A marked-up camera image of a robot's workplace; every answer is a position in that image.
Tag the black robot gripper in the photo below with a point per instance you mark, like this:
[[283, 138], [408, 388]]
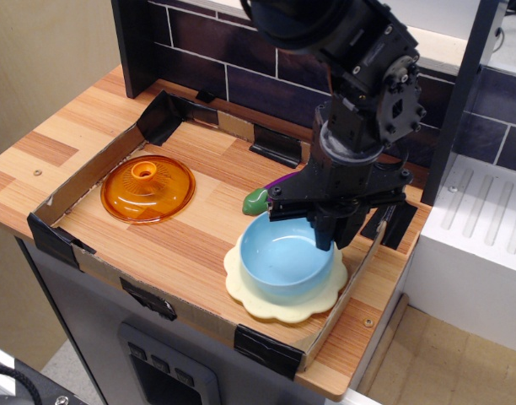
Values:
[[324, 189]]

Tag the light blue plastic bowl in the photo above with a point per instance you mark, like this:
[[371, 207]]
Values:
[[282, 257]]

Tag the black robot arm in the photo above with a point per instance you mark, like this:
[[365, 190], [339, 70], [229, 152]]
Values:
[[371, 59]]

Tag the cream scalloped plastic plate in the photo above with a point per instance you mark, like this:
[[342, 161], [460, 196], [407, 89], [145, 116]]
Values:
[[286, 308]]

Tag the purple toy eggplant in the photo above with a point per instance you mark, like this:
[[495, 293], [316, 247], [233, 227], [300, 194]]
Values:
[[256, 202]]

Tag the white toy sink drainboard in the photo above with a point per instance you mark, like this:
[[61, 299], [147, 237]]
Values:
[[463, 269]]

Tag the orange transparent pot lid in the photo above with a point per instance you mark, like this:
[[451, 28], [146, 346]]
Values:
[[147, 189]]

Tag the cardboard tray border with tape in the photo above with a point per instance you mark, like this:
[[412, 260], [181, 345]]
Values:
[[176, 266]]

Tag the dark left shelf panel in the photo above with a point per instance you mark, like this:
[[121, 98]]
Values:
[[135, 26]]

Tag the dark grey vertical post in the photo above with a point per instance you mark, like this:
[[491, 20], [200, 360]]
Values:
[[480, 45]]

